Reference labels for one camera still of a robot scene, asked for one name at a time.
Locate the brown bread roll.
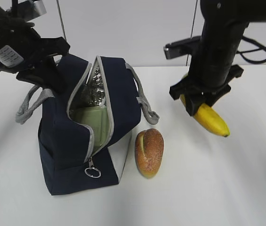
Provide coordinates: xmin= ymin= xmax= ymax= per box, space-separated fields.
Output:
xmin=134 ymin=129 xmax=164 ymax=179

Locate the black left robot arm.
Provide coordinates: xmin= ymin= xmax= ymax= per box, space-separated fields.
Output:
xmin=0 ymin=0 xmax=70 ymax=93

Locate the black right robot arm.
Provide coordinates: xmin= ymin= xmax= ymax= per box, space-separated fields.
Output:
xmin=164 ymin=0 xmax=266 ymax=116

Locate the grey left hanging cord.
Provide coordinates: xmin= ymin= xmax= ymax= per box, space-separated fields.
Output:
xmin=56 ymin=0 xmax=67 ymax=40

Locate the yellow banana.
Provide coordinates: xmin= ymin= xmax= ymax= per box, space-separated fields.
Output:
xmin=192 ymin=102 xmax=230 ymax=137

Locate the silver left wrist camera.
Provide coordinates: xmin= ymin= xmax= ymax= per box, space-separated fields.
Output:
xmin=6 ymin=0 xmax=47 ymax=21

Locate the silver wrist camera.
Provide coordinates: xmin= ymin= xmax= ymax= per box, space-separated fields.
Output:
xmin=6 ymin=0 xmax=47 ymax=21
xmin=164 ymin=36 xmax=201 ymax=60

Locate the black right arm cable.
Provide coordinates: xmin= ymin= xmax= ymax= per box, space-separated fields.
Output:
xmin=238 ymin=35 xmax=266 ymax=64

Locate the navy blue lunch bag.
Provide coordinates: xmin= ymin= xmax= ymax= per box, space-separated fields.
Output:
xmin=16 ymin=55 xmax=159 ymax=195

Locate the pale green lidded container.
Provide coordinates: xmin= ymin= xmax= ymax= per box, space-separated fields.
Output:
xmin=74 ymin=106 xmax=109 ymax=152

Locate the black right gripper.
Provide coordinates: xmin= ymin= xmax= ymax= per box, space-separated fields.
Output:
xmin=169 ymin=65 xmax=244 ymax=116

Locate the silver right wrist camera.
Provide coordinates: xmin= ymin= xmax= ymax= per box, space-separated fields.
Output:
xmin=164 ymin=36 xmax=201 ymax=60

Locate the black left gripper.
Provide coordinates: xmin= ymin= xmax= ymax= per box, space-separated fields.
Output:
xmin=0 ymin=22 xmax=70 ymax=93

